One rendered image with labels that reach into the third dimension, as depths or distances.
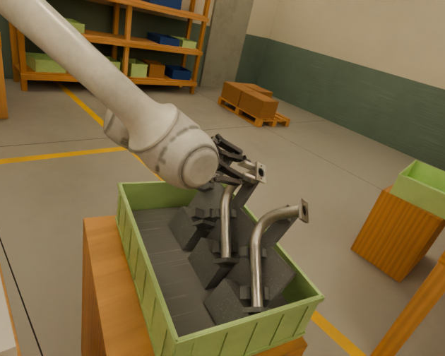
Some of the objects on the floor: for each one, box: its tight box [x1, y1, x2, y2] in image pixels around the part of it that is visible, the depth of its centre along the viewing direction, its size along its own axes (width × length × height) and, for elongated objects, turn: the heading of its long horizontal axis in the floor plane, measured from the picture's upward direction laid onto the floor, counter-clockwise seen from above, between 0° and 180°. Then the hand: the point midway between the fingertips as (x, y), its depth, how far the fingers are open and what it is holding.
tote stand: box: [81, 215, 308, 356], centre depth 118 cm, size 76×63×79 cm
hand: (249, 171), depth 87 cm, fingers closed on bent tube, 3 cm apart
